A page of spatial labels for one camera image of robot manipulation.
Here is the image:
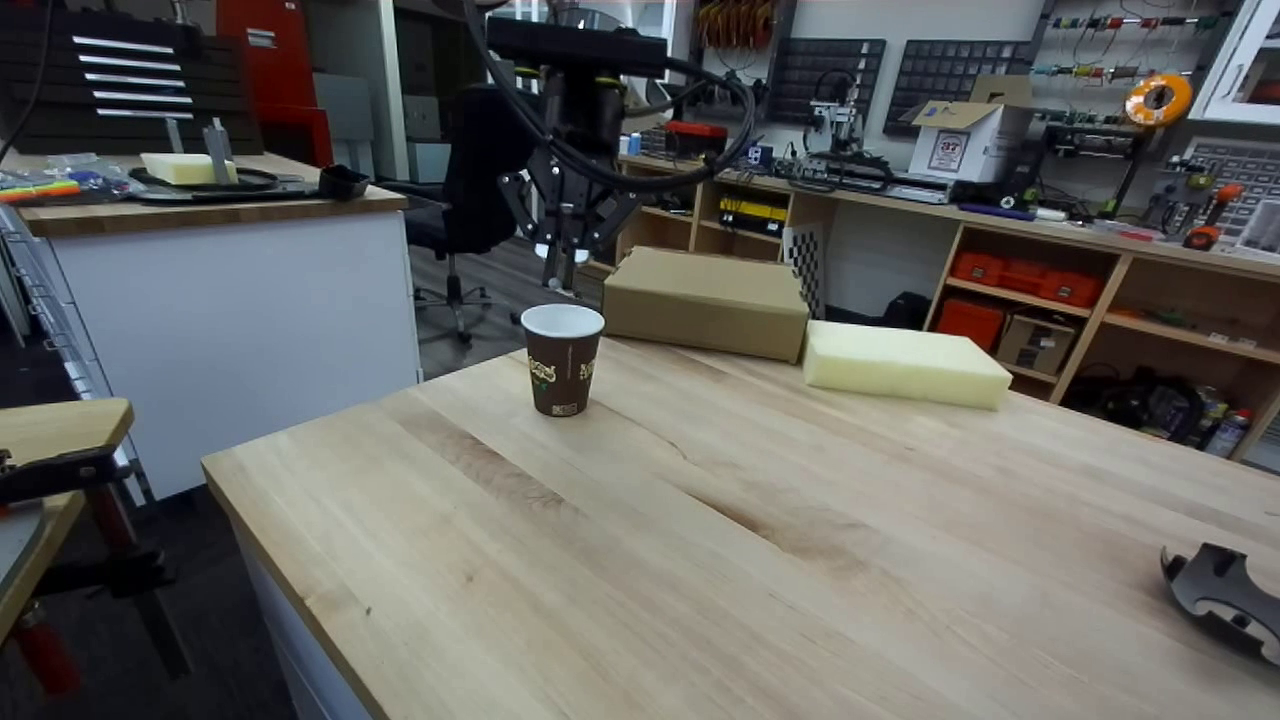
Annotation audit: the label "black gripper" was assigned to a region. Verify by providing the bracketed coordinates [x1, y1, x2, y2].
[501, 72, 636, 300]

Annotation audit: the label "brown paper cup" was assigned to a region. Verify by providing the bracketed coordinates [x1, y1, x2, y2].
[515, 300, 608, 421]

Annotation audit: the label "black swivel chair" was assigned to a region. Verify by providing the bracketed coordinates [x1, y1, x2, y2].
[405, 78, 540, 351]

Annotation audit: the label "brown cardboard box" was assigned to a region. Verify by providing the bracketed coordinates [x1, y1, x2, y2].
[600, 242, 811, 366]

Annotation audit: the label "red tool cabinet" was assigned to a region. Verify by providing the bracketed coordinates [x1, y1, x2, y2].
[216, 0, 339, 171]

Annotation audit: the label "black pegboard with tools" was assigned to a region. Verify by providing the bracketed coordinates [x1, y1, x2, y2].
[765, 31, 1046, 140]

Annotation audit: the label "white spray bottle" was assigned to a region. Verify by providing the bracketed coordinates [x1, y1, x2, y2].
[195, 116, 241, 186]

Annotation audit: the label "white side table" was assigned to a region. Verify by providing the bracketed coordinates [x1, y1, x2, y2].
[16, 147, 428, 503]

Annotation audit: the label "black round tray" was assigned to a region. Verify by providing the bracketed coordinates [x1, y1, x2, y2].
[122, 165, 282, 206]

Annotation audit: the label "pale yellow foam block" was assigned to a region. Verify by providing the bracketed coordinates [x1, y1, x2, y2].
[798, 317, 1014, 411]

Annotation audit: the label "small yellow foam pad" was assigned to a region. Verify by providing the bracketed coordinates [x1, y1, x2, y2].
[137, 147, 225, 191]

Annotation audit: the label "white cardboard carton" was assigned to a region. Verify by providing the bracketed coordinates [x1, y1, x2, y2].
[905, 97, 1013, 186]

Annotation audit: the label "red storage bins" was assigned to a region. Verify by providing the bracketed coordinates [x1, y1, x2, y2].
[936, 242, 1113, 354]

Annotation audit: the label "black louvered panel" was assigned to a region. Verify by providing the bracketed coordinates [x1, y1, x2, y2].
[0, 6, 260, 159]

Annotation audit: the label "wooden storage shelf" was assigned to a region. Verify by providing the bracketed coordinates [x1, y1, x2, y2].
[617, 156, 1280, 473]

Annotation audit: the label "wooden stool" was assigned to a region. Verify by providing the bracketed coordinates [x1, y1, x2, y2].
[0, 393, 192, 695]

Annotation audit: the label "orange tape roll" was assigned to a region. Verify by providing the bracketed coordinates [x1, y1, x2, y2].
[1119, 67, 1199, 131]

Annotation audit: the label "white glass door cabinet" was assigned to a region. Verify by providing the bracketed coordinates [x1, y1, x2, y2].
[1191, 0, 1280, 131]

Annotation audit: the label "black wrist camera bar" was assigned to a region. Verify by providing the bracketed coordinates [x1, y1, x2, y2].
[478, 14, 672, 78]

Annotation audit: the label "black bag with cables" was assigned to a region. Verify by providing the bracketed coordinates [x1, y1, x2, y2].
[1065, 364, 1260, 459]

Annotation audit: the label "grey black clamp mount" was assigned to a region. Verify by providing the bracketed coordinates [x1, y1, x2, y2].
[1157, 534, 1280, 672]

